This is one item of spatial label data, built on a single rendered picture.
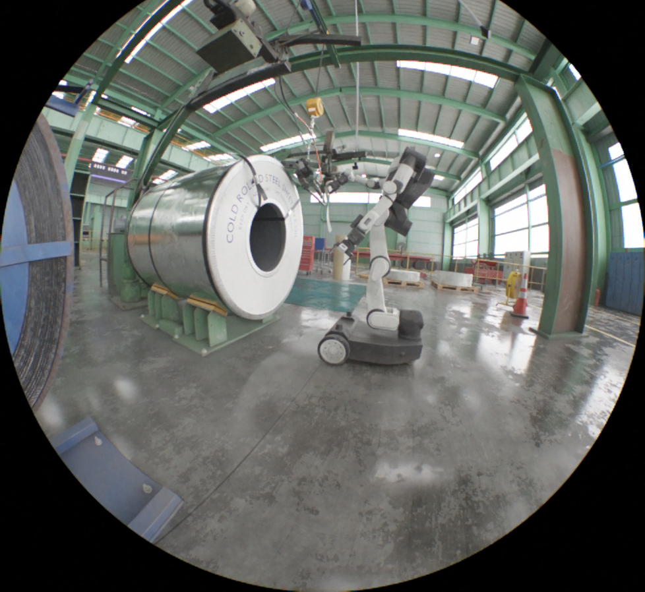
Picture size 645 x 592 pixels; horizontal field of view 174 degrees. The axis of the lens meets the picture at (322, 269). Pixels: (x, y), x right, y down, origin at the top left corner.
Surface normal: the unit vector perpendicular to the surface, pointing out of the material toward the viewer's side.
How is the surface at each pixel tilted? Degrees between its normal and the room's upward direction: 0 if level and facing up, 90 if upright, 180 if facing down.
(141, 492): 0
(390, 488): 0
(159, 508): 0
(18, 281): 90
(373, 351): 90
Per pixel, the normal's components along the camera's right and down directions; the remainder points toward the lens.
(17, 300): 0.99, 0.08
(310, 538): 0.07, -0.99
